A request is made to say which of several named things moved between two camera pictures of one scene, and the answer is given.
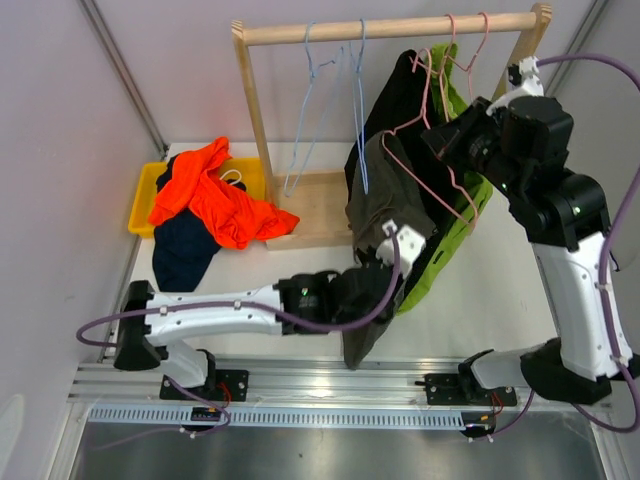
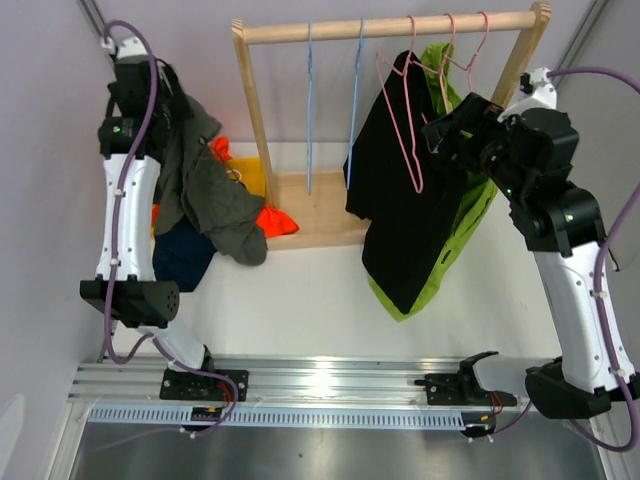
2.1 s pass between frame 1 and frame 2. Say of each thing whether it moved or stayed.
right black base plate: stayed
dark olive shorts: moved
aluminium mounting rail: stayed
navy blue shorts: stayed
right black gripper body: stayed
